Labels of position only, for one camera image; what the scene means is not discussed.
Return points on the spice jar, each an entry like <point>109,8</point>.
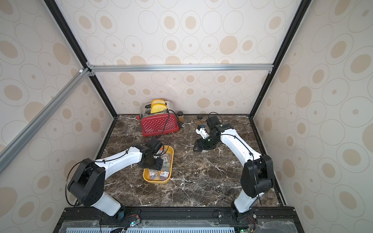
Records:
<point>200,120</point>
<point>180,115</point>

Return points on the yellow storage tray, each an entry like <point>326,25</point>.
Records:
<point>152,176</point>

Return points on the yellow toast slice front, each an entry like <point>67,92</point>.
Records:
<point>157,108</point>

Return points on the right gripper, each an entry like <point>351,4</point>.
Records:
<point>202,143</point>

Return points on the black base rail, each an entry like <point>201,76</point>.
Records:
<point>180,220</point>

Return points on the horizontal aluminium rail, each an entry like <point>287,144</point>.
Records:
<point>174,68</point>

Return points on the yellow toast slice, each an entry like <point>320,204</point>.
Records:
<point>158,101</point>
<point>157,108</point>

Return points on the yellow toast slice rear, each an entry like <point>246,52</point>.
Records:
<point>158,101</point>

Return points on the left spice jar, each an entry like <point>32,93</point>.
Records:
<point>180,115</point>

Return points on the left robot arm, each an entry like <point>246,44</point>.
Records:
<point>87,183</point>

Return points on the paper clip box in tray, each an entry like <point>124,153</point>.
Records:
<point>164,175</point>

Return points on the right spice jar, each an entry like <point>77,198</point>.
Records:
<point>200,120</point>

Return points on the left aluminium rail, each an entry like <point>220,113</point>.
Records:
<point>19,142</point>

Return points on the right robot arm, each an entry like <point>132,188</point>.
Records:
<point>258,172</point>

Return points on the red toaster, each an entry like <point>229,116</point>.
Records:
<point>160,123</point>

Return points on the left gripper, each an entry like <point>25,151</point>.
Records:
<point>159,165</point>

